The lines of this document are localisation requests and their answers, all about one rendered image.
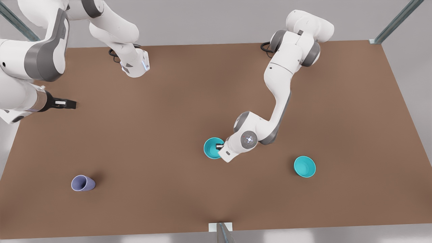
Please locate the teal bowl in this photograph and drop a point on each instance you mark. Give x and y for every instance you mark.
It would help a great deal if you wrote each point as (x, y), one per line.
(304, 166)
(210, 148)

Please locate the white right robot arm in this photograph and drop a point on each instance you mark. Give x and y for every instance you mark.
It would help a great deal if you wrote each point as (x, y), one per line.
(44, 60)

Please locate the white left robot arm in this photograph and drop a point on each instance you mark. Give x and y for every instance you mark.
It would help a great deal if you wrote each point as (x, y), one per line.
(281, 81)

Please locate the lilac cup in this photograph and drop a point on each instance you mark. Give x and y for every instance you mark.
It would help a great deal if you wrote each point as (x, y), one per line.
(82, 183)

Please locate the silver frame post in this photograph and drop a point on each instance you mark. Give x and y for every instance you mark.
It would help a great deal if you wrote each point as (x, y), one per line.
(396, 21)
(18, 22)
(221, 233)

